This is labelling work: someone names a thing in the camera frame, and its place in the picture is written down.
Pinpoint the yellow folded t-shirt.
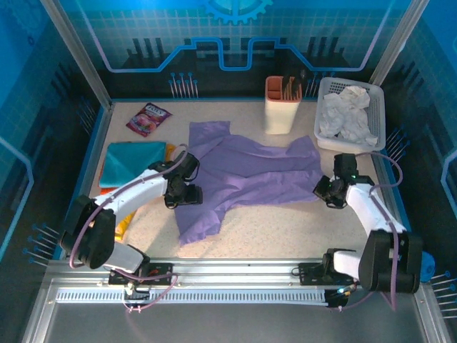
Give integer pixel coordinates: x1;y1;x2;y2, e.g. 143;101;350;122
114;143;179;239

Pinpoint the white t-shirt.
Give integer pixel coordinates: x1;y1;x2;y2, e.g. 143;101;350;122
318;85;379;146

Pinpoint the teal folded t-shirt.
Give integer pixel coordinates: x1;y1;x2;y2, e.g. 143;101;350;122
98;141;167;189

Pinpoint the aluminium frame post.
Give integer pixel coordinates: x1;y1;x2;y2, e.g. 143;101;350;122
369;0;429;86
39;0;115;110

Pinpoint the blue lidded plastic jar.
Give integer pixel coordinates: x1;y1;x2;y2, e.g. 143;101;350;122
419;252;436;283

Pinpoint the white slotted cable duct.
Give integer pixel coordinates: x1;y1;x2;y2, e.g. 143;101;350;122
56;288;329;305

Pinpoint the aluminium mounting rail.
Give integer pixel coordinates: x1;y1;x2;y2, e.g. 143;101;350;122
48;257;426;287

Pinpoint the white plastic basket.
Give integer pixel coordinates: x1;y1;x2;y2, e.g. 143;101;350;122
313;76;386;151

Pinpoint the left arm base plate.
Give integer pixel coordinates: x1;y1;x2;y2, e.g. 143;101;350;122
108;262;174;287

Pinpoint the dark utensil handle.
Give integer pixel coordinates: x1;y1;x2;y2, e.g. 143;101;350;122
292;69;305;99

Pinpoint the purple t-shirt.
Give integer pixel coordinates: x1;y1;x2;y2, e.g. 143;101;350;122
174;120;324;247

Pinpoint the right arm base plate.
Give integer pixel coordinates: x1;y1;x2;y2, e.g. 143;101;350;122
298;262;364;287

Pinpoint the beige utensil holder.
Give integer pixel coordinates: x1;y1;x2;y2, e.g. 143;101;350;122
263;75;303;136

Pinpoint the purple candy bag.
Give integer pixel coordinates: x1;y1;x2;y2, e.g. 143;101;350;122
125;102;173;139

